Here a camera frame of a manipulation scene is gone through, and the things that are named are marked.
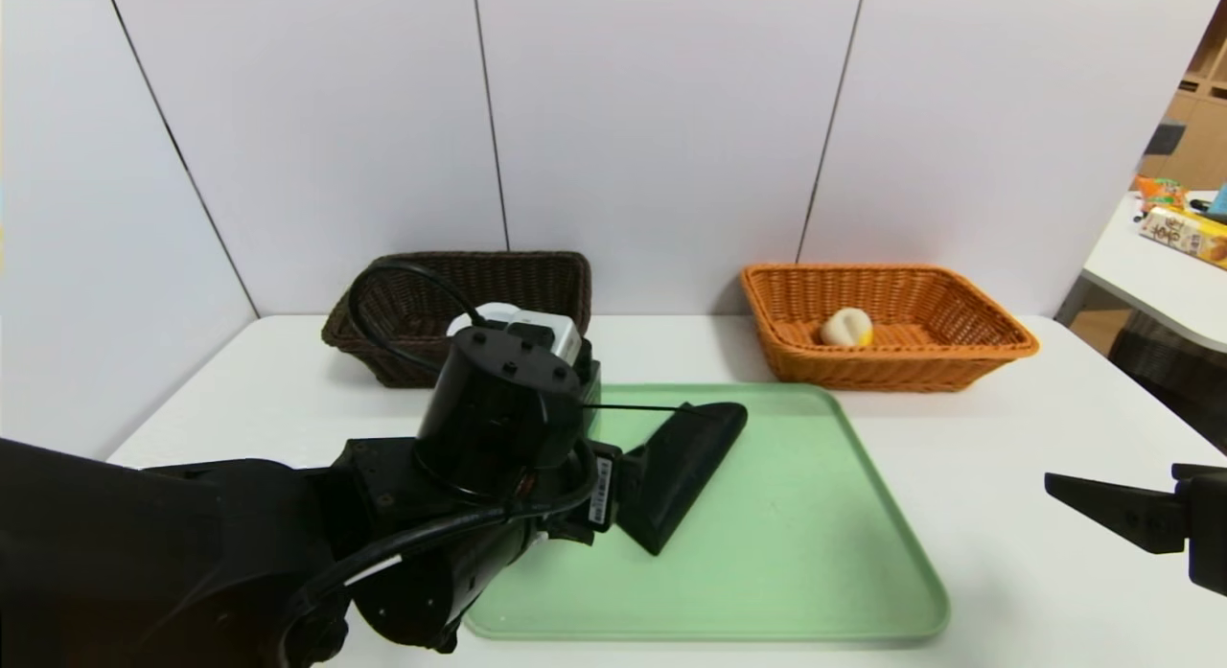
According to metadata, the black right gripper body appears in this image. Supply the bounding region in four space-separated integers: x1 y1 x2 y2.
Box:
1171 463 1227 597

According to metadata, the white bun with orange top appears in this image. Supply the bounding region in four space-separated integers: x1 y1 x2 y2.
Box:
820 308 875 349

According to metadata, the white round labelled container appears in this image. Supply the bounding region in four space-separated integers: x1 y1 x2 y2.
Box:
446 302 523 338

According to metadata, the orange wicker basket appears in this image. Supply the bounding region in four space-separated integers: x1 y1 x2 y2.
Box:
739 264 1039 393

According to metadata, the dark brown wicker basket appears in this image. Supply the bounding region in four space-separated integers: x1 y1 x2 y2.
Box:
322 252 592 389

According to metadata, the white background table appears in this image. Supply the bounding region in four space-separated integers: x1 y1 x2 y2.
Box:
1081 194 1227 355

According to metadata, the yellow snack box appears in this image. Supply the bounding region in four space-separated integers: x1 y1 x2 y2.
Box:
1137 207 1227 271

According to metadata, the orange snack bag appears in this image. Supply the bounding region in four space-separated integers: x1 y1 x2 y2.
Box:
1131 176 1188 216

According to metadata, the light green plastic tray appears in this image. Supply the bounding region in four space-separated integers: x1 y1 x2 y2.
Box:
459 382 950 642

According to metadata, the wooden shelf unit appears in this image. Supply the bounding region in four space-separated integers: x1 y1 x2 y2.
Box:
1136 0 1227 195

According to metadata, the black soft case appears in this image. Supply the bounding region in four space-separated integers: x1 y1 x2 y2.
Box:
613 402 749 556

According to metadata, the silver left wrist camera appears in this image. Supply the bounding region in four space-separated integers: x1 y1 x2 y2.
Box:
503 309 583 367

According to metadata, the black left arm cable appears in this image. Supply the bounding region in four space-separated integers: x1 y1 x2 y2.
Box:
347 259 490 377

